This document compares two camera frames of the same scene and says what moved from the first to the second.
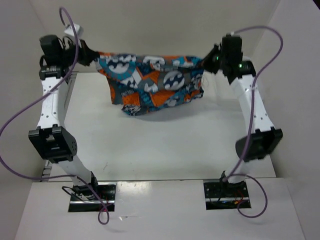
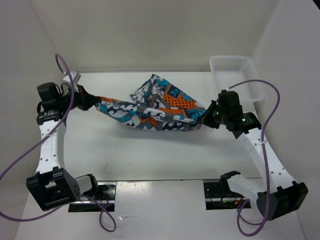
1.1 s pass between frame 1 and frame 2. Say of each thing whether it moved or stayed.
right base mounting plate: stayed
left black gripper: moved
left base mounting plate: stayed
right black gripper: moved
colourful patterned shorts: moved
